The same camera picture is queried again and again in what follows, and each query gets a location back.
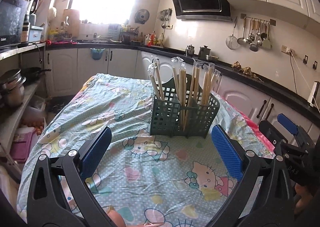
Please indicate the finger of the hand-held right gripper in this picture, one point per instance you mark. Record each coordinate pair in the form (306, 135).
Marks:
(271, 132)
(287, 123)

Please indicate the pile of wooden chopsticks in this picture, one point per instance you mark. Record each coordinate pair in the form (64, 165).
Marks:
(182, 84)

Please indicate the wall power outlet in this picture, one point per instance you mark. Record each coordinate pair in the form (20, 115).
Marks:
(286, 49)

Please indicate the grey-blue storage box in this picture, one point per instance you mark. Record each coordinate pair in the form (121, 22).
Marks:
(35, 34)

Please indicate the small hanging kitchen tools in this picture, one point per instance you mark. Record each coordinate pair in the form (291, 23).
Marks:
(166, 16)

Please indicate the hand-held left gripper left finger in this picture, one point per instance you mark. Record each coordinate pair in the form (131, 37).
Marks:
(96, 149)

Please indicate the green spatula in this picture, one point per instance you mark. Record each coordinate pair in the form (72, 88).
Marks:
(267, 43)

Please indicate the metal shelf rack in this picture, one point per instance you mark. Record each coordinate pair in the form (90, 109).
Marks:
(17, 117)

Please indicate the stacked steel pots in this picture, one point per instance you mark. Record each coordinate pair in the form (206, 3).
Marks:
(11, 89)

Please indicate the green plastic utensil basket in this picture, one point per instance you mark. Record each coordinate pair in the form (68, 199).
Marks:
(170, 117)

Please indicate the black wall hook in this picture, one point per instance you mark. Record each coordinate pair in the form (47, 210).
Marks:
(305, 59)
(315, 65)

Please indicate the pile of ginger roots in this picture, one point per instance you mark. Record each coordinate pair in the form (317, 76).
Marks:
(245, 70)

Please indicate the person's right hand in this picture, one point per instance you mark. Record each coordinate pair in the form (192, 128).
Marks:
(303, 197)

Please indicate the steel skimmer spoon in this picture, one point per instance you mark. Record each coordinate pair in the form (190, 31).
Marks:
(249, 38)

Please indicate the teal countertop container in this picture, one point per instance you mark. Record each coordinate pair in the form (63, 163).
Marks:
(114, 32)

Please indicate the dark sauce bottle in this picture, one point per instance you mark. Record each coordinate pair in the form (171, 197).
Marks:
(25, 32)

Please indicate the grey ladle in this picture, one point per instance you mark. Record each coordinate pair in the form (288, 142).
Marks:
(253, 47)

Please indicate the steel kettle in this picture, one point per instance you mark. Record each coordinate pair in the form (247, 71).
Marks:
(190, 51)

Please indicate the group of condiment bottles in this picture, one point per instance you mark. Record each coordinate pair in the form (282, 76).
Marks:
(152, 39)

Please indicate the black lidded pot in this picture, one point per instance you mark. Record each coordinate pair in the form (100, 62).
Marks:
(205, 52)

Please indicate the cartoon cat printed tablecloth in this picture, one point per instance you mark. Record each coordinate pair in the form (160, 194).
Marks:
(150, 167)

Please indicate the person's left hand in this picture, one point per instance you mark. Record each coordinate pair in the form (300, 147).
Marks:
(116, 218)

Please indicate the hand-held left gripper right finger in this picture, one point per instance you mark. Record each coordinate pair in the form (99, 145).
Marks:
(227, 152)

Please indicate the pink plastic box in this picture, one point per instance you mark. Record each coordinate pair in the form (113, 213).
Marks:
(21, 147)

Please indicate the black frying pan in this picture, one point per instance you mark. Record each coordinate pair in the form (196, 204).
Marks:
(32, 72)

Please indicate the black serving spoon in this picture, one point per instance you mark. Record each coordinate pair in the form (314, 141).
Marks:
(263, 36)

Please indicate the steel ladle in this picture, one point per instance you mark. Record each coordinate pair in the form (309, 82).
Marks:
(241, 41)

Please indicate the black kitchen countertop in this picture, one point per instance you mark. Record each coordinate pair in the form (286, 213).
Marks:
(275, 87)

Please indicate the metal utensil rail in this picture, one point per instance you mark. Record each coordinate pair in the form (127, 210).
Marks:
(257, 19)

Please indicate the round wall vent fan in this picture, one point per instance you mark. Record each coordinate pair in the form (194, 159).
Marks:
(142, 16)

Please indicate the white plug-in adapter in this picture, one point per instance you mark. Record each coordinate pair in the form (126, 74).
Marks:
(312, 94)

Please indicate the blue hanging plastic bin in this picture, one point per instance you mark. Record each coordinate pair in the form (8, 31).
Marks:
(96, 54)

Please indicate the black microwave oven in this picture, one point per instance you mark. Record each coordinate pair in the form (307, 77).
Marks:
(11, 19)

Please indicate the black countertop rack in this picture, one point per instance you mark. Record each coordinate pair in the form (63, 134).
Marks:
(130, 36)

